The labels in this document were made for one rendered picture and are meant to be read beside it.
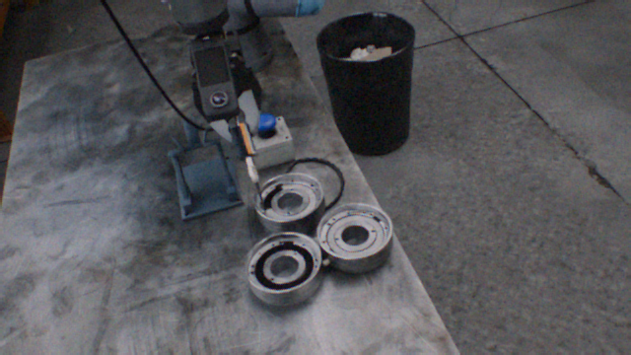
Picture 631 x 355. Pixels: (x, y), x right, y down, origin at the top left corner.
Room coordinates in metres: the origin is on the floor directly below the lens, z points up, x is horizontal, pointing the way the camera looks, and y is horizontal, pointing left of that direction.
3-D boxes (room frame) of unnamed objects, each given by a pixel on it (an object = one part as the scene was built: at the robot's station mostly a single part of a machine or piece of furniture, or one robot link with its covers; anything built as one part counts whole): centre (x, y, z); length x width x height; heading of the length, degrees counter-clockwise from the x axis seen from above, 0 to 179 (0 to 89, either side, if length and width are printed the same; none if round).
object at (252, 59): (1.17, 0.11, 0.85); 0.15 x 0.15 x 0.10
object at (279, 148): (0.83, 0.06, 0.82); 0.08 x 0.07 x 0.05; 9
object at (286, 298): (0.54, 0.06, 0.82); 0.10 x 0.10 x 0.04
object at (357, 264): (0.58, -0.04, 0.82); 0.10 x 0.10 x 0.04
